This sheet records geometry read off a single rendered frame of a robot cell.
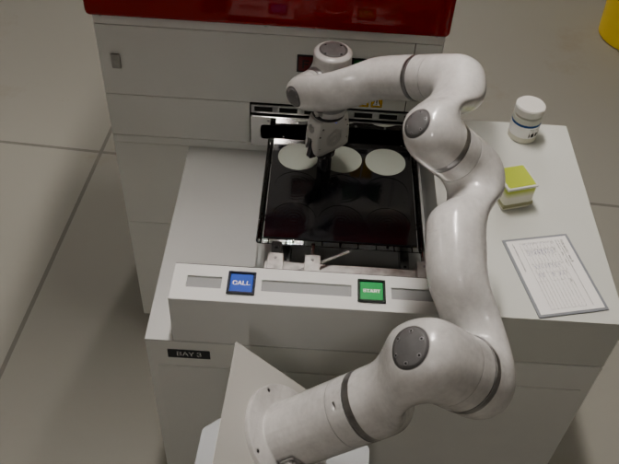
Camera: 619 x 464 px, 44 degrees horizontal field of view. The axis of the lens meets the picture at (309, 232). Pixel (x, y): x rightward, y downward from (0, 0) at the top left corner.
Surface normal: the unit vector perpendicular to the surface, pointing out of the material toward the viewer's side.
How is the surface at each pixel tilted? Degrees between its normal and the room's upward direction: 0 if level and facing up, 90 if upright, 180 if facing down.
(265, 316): 90
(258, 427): 45
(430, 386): 73
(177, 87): 90
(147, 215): 90
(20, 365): 0
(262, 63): 90
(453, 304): 79
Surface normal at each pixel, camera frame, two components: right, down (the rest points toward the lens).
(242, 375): 0.74, -0.42
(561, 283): 0.05, -0.69
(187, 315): -0.04, 0.72
